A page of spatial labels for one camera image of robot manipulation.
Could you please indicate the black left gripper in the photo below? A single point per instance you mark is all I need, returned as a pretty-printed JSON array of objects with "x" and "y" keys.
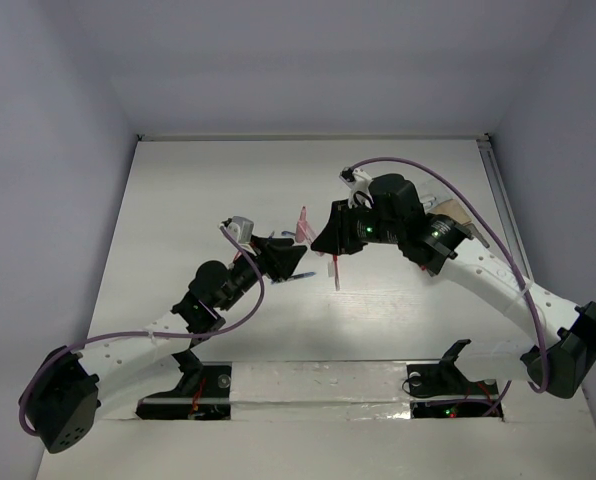
[{"x": 274, "y": 257}]

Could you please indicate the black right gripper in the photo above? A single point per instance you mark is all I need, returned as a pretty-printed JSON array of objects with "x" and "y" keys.
[{"x": 337, "y": 237}]

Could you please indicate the pink highlighter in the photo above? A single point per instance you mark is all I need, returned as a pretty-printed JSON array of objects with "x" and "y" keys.
[{"x": 303, "y": 231}]

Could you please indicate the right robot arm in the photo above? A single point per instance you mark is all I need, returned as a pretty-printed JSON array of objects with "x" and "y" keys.
[{"x": 387, "y": 210}]

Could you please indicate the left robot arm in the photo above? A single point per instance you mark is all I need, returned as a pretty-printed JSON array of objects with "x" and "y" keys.
[{"x": 76, "y": 384}]

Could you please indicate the stationery organizer box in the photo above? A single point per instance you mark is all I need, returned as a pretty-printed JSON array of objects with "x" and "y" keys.
[{"x": 437, "y": 199}]

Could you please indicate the red gel pen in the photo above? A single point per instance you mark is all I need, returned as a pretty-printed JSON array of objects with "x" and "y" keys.
[{"x": 333, "y": 271}]

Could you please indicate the blue ink refill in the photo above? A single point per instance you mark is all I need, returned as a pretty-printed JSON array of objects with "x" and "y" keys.
[{"x": 295, "y": 277}]

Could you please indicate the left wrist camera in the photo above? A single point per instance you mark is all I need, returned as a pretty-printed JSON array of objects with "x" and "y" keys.
[{"x": 239, "y": 228}]

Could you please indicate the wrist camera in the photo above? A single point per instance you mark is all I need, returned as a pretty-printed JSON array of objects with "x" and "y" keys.
[
  {"x": 239, "y": 228},
  {"x": 357, "y": 180}
]

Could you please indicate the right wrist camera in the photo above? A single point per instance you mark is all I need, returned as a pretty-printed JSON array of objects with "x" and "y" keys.
[{"x": 357, "y": 180}]

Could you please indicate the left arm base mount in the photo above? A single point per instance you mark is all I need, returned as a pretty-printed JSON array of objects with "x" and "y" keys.
[{"x": 196, "y": 380}]

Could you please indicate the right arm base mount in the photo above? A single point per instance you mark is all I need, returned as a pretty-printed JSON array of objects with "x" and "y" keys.
[{"x": 429, "y": 379}]

